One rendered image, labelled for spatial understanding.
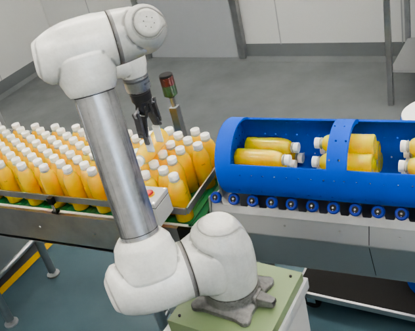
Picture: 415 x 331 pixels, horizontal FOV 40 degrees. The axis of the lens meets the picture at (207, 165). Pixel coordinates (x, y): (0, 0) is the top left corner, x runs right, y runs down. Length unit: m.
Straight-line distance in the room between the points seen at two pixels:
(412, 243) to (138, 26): 1.17
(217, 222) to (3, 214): 1.48
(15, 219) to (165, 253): 1.38
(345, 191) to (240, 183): 0.37
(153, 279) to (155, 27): 0.60
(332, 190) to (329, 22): 3.68
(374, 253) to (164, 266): 0.88
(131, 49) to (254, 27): 4.46
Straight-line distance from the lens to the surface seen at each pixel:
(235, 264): 1.47
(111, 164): 1.39
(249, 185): 2.02
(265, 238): 2.16
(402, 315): 2.77
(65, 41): 1.35
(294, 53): 5.70
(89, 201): 2.37
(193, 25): 6.06
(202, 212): 2.22
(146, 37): 1.33
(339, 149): 1.88
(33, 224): 2.67
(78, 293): 3.50
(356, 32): 5.45
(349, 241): 2.05
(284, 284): 1.66
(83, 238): 2.52
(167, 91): 2.56
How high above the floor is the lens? 2.19
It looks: 31 degrees down
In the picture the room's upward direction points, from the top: 14 degrees counter-clockwise
